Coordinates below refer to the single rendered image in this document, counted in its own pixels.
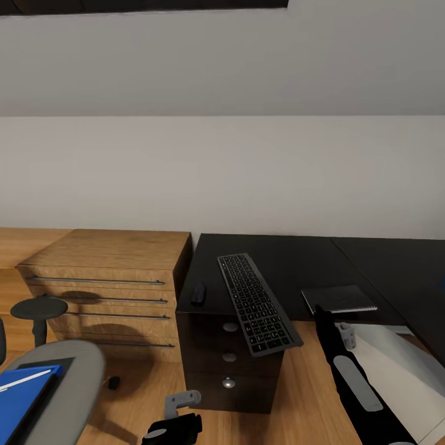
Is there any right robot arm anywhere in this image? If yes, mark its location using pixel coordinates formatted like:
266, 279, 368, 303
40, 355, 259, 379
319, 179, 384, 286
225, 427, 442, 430
314, 305, 417, 445

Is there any keyboard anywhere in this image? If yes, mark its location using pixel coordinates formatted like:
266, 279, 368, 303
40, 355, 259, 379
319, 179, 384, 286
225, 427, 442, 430
217, 253, 303, 357

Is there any notebook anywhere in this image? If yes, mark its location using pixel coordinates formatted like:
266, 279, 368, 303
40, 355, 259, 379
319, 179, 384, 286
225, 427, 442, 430
302, 285, 377, 314

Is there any mouse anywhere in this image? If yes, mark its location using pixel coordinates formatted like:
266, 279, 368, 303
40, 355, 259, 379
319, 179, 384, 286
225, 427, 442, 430
190, 285, 206, 303

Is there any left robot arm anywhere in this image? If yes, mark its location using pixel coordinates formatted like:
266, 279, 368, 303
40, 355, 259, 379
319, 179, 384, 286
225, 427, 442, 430
142, 390, 202, 445

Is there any folder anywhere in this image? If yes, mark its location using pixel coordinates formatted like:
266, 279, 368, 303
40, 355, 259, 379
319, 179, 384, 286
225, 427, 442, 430
0, 365, 64, 445

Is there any swivel chair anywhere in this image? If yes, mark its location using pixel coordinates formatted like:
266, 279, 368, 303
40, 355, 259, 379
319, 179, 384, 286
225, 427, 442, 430
0, 297, 119, 445

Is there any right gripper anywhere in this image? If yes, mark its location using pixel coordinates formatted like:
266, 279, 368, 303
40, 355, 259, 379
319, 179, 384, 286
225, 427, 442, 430
314, 305, 343, 346

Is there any pen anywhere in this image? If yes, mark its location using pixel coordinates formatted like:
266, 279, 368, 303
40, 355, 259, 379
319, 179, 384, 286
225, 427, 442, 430
0, 369, 51, 392

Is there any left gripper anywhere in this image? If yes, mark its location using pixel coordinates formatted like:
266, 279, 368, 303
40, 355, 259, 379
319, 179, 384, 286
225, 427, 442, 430
150, 413, 202, 445

